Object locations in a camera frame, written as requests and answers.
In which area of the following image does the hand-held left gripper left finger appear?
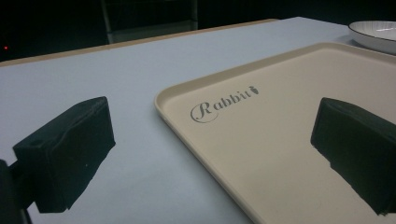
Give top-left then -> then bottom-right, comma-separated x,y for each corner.
12,95 -> 117,215

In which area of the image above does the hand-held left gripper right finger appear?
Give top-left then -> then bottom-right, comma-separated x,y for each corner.
310,97 -> 396,217

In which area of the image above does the beige plastic tray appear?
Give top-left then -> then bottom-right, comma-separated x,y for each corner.
154,41 -> 396,224

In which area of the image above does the white bowl with dark rim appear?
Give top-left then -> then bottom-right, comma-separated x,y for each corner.
347,20 -> 396,56

